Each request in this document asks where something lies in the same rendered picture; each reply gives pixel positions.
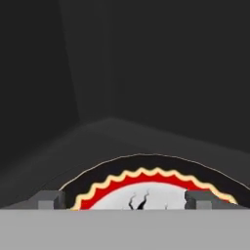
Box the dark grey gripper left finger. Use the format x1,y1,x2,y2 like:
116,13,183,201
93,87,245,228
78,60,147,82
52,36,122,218
2,189,66,210

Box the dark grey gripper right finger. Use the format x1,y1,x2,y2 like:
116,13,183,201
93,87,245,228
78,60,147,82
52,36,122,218
184,189,249,210

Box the dark microwave oven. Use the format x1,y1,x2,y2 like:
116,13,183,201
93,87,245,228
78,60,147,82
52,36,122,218
0,0,250,211

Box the black red white patterned plate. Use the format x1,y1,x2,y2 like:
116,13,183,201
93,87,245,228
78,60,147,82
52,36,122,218
59,152,250,211

